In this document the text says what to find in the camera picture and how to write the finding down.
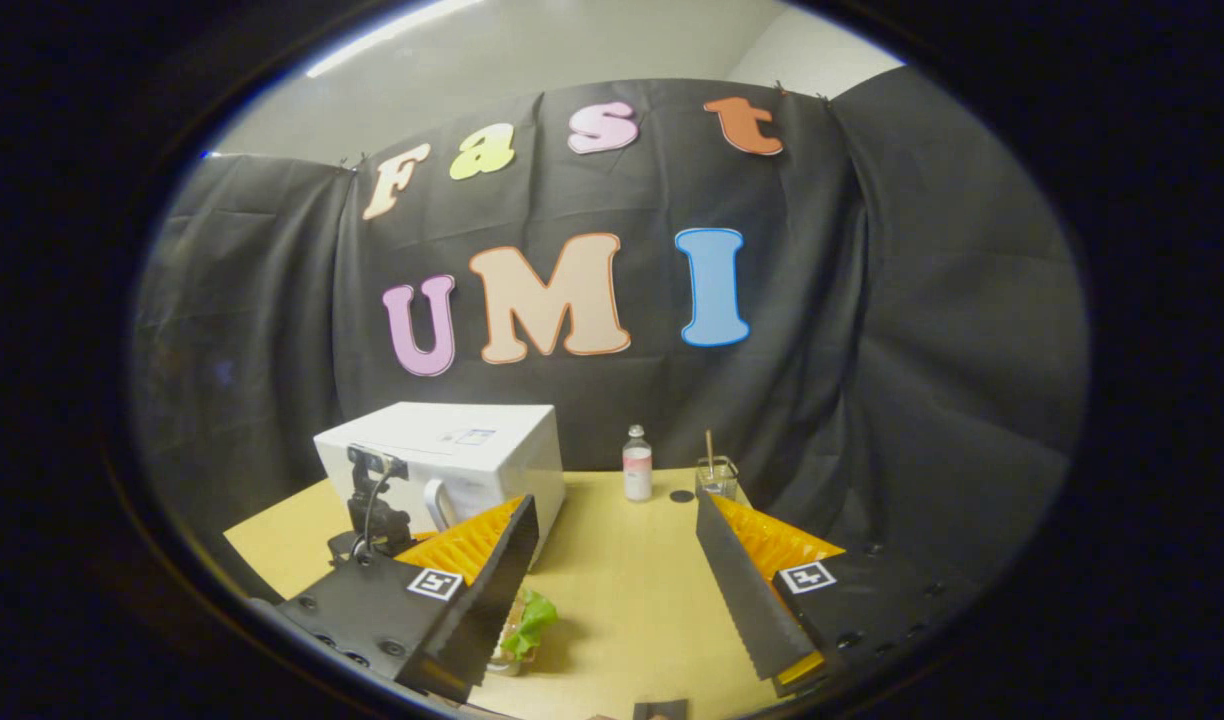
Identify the lettuce sandwich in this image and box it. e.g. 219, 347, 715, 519
490, 588, 560, 678

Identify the small bottle with pink label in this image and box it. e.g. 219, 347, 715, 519
623, 425, 654, 503

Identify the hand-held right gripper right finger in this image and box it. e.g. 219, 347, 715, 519
694, 490, 973, 698

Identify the black backdrop cloth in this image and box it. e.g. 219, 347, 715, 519
132, 68, 1088, 601

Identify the white microwave oven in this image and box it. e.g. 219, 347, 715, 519
314, 402, 566, 571

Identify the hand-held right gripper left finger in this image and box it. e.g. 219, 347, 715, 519
277, 493, 541, 704

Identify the small clear cup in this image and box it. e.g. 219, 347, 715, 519
696, 456, 740, 501

